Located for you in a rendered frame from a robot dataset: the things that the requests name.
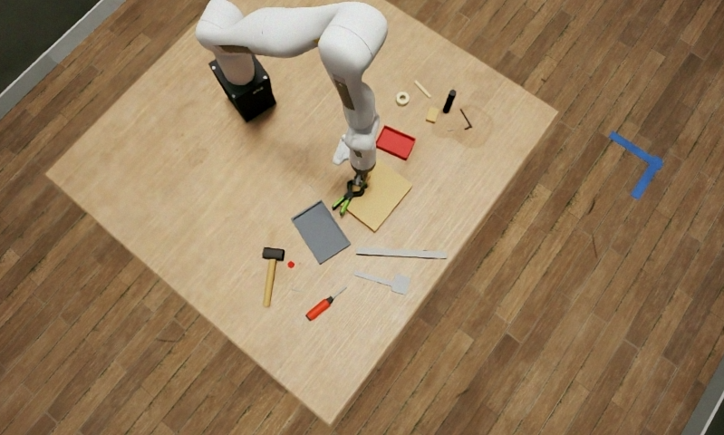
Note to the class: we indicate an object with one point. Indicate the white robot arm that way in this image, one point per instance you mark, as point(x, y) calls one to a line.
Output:
point(354, 35)

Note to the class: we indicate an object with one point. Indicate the red shallow tray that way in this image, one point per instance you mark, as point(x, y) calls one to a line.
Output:
point(395, 142)

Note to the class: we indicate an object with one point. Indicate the black spring clamp with green handles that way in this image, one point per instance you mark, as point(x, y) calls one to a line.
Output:
point(348, 196)

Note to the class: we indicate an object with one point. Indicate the beige ring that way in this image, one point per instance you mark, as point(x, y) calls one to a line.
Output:
point(402, 95)

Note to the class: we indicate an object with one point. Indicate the mallet with black head and wooden handle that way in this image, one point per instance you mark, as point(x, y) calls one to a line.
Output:
point(272, 254)

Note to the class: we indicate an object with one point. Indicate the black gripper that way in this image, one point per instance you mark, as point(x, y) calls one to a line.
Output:
point(361, 175)

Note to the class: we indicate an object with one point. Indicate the black cylinder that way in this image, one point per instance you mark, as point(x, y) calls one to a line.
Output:
point(449, 101)

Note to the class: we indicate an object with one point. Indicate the red-handled screwdriver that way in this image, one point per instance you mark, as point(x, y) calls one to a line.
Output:
point(319, 308)

